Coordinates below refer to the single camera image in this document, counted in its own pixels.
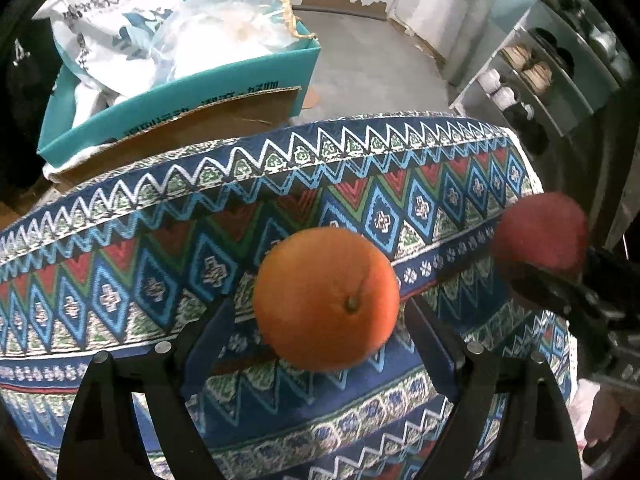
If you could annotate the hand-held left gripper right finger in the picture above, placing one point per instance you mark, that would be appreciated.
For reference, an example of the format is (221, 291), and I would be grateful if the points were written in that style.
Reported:
(425, 347)

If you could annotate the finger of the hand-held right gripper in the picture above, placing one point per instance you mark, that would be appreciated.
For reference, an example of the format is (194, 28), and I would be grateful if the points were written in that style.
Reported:
(545, 287)

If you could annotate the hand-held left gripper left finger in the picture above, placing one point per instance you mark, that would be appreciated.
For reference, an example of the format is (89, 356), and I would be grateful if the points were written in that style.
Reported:
(202, 355)

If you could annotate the large red apple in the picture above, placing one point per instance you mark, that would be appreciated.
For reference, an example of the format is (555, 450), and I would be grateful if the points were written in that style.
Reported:
(542, 230)

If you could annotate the large orange with stem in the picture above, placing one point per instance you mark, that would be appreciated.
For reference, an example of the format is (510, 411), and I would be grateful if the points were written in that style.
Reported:
(320, 290)

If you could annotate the person's right hand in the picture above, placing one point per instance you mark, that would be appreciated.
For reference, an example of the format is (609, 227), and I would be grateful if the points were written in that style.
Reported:
(602, 420)

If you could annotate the blue patterned tablecloth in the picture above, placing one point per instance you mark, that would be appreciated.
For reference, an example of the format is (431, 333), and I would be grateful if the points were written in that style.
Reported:
(150, 260)

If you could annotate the black shoe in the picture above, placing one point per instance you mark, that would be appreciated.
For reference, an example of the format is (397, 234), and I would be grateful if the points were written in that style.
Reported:
(530, 127)

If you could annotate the grey shoe rack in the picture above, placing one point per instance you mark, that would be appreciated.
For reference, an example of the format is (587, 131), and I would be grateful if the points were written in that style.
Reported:
(575, 95)

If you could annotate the white shoe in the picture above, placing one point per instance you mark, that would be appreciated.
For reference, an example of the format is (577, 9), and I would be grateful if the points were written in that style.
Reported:
(490, 80)
(505, 96)

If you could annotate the brown shoe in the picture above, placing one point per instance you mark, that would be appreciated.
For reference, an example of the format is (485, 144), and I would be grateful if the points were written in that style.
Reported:
(517, 54)
(537, 75)

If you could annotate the teal cardboard box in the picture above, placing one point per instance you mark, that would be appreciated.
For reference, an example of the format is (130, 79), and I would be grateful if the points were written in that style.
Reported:
(150, 110)

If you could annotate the black garment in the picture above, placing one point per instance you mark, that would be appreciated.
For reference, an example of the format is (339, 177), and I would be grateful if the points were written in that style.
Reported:
(25, 100)

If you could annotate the clear plastic bag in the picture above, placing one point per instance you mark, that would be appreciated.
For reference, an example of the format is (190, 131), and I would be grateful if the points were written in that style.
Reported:
(225, 30)

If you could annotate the white printed rice bag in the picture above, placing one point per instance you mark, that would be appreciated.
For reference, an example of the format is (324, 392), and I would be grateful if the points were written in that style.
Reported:
(100, 20)

